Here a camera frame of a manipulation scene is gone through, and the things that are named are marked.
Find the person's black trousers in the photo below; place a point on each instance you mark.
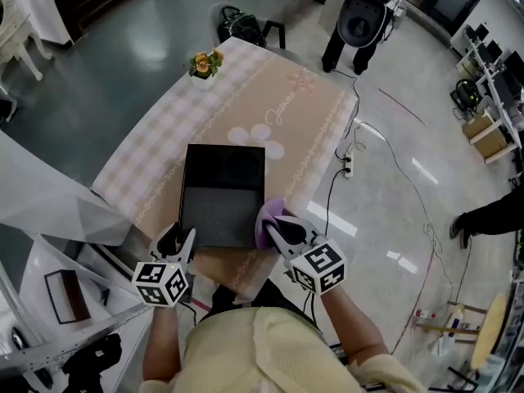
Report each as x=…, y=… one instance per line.
x=229, y=301

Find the purple cloth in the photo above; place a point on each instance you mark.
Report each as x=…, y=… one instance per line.
x=268, y=215

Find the grey shelf desk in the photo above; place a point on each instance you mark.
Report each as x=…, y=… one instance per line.
x=329, y=2

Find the black stool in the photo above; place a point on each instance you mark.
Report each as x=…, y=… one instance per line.
x=276, y=25

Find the black box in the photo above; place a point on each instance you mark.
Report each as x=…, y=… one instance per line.
x=221, y=211

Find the white desk with monitors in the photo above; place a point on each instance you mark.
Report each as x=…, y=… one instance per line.
x=503, y=96

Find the black handbag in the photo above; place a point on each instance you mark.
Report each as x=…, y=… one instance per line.
x=241, y=27

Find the person's left forearm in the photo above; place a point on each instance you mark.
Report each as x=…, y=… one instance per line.
x=159, y=342

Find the cardboard box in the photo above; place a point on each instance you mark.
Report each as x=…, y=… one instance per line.
x=489, y=141

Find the person's pale yellow shirt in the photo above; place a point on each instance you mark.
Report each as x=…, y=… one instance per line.
x=254, y=354

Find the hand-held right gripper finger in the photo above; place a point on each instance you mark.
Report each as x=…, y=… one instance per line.
x=296, y=231
x=280, y=242

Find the potted orange flowers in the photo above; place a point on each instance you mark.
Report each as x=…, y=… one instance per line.
x=204, y=66

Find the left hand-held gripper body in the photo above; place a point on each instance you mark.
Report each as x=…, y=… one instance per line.
x=157, y=285

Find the round wooden stool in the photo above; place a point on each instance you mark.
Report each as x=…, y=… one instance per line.
x=489, y=334

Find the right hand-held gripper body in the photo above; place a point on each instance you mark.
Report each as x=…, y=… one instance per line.
x=319, y=268

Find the person's right forearm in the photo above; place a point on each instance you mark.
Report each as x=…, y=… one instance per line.
x=352, y=326

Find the white display shelf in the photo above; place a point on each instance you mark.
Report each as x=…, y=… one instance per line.
x=41, y=260

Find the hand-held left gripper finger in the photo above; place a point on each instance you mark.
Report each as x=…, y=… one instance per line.
x=168, y=244
x=189, y=246

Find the white power strip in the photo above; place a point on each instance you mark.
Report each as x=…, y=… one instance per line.
x=348, y=166

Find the white vanity table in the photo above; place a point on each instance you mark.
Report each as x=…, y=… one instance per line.
x=16, y=39

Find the black and yellow machine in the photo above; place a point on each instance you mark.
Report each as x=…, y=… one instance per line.
x=464, y=94

